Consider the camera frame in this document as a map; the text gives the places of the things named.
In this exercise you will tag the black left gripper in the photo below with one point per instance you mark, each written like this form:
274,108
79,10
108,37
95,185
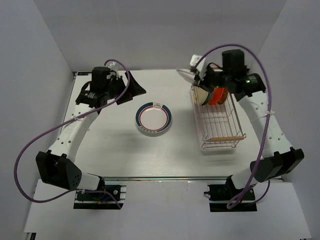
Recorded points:
134,89

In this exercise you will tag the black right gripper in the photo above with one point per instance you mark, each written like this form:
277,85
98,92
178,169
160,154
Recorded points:
203,82

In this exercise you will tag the dark green plate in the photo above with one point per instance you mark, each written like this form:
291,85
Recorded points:
211,96

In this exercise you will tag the white plate green red rim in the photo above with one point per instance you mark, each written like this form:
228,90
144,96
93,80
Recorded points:
153,119

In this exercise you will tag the cream plate with print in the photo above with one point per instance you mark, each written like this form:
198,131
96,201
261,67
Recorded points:
199,95

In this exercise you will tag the plain white bowl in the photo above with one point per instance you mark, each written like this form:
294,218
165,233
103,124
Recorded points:
186,75

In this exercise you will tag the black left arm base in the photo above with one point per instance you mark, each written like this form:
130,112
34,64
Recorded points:
110,195

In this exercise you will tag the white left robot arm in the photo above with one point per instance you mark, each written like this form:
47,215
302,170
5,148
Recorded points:
57,165

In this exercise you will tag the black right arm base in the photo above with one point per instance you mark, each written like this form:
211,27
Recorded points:
220,194

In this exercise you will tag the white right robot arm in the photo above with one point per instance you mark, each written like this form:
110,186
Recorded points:
276,156

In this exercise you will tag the brown plate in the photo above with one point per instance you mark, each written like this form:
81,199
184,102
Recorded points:
223,97

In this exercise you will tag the orange plate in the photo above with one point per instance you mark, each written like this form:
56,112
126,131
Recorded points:
216,96

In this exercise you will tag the white wire dish rack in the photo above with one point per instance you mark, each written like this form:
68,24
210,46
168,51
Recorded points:
218,126

